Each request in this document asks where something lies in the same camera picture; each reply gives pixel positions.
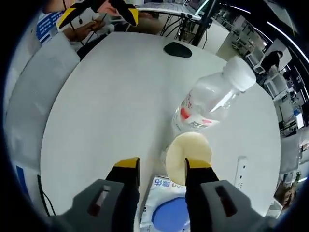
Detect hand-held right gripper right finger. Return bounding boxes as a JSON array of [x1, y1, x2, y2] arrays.
[[184, 158, 257, 232]]

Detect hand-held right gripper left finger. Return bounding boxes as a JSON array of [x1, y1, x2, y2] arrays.
[[70, 157, 141, 232]]

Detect blue and white wipes packet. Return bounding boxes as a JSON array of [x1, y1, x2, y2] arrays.
[[139, 177, 194, 231]]

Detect white paper cup green print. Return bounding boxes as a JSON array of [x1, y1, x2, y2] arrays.
[[165, 131, 213, 186]]

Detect black cylindrical item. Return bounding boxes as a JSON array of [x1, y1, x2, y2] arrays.
[[163, 42, 193, 59]]

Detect clear plastic water bottle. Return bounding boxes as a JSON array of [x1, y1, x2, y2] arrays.
[[172, 56, 257, 134]]

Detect white table tabletop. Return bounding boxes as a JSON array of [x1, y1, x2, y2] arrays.
[[40, 31, 282, 219]]

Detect blue printed card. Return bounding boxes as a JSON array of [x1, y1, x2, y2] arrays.
[[36, 11, 66, 44]]

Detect white power strip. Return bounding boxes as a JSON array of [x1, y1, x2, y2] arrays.
[[235, 156, 250, 189]]

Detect black cable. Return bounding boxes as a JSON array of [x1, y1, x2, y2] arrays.
[[37, 174, 56, 217]]

